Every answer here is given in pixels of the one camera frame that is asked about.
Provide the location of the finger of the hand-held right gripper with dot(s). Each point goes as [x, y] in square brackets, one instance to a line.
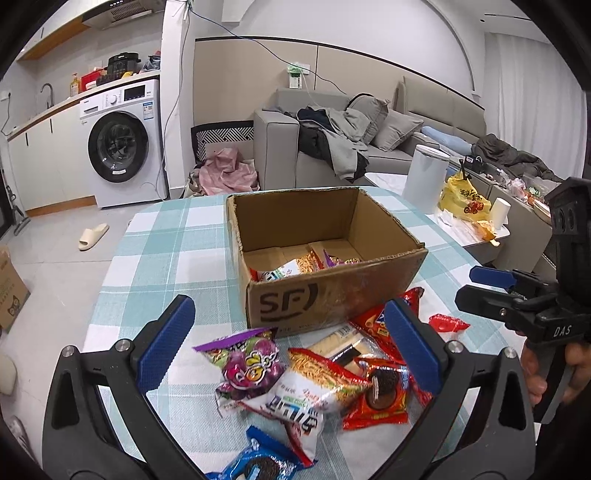
[491, 276]
[489, 302]

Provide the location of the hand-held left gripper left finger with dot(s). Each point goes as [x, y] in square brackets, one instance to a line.
[166, 344]

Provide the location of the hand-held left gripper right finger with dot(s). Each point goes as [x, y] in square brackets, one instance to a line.
[411, 346]

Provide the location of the red chip bag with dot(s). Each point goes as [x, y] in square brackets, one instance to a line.
[374, 323]

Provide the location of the red cookie packet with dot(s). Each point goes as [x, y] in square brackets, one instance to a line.
[383, 392]

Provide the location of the purple grape snack bag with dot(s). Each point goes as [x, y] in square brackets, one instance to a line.
[249, 364]

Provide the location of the brown cardboard box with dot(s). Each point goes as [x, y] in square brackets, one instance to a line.
[295, 304]

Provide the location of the person's right hand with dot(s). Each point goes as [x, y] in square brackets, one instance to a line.
[534, 374]

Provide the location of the white bowl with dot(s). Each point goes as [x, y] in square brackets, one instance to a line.
[542, 208]

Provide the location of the small red packet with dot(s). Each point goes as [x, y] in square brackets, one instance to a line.
[448, 323]

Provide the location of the clear beige cracker packet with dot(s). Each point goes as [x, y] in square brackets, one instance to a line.
[332, 344]

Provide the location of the yellow plastic bag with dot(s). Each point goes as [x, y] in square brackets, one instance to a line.
[461, 198]

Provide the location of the teal checked tablecloth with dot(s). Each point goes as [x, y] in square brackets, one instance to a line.
[161, 258]

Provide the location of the dark green jacket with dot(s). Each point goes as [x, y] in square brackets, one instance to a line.
[508, 154]

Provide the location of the small purple snack packet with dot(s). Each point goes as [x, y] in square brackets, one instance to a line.
[341, 259]

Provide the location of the small black box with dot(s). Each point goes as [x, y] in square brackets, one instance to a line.
[471, 164]

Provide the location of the white trash bin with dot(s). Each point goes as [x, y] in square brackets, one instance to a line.
[425, 180]

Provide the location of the white red noodle snack bag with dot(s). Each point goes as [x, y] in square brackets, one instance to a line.
[295, 397]

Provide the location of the beige slipper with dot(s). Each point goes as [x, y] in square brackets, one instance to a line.
[92, 236]

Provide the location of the orange noodle snack packet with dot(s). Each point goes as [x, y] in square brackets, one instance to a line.
[308, 264]

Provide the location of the white striped snack packet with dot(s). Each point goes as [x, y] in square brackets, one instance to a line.
[279, 271]

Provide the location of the white coffee table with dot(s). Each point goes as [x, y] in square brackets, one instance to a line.
[390, 181]

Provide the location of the white curtain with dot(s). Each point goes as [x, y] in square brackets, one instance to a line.
[531, 101]

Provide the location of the blue cookie packet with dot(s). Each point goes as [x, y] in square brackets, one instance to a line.
[258, 466]

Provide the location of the white cloth bag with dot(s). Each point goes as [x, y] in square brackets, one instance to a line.
[193, 184]

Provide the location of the white washing machine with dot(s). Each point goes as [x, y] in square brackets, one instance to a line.
[138, 184]

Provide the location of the printed cardboard box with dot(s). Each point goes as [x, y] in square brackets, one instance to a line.
[11, 290]

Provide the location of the grey cushion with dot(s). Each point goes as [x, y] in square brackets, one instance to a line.
[397, 131]
[369, 117]

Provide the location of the pink cloth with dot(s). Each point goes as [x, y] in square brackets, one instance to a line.
[228, 173]

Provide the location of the grey hoodie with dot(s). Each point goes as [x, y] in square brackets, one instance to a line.
[344, 147]

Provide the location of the grey stick vacuum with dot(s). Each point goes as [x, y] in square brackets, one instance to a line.
[18, 214]

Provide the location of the white kitchen counter cabinets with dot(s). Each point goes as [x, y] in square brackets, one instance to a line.
[51, 157]

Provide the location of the grey sofa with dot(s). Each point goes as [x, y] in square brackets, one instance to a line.
[277, 152]

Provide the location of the yellow bottle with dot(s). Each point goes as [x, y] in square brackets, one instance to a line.
[75, 86]

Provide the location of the red box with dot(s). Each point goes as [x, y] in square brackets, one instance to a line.
[92, 79]

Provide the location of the grey plastic bag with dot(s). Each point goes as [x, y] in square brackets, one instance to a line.
[151, 64]

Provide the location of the black pressure cooker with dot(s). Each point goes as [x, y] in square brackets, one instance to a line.
[122, 65]

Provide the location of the chrome faucet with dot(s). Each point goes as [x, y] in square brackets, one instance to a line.
[47, 87]

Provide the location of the silver range hood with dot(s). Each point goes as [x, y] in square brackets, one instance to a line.
[124, 11]

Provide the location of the green white wall charger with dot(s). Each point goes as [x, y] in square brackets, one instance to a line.
[295, 76]

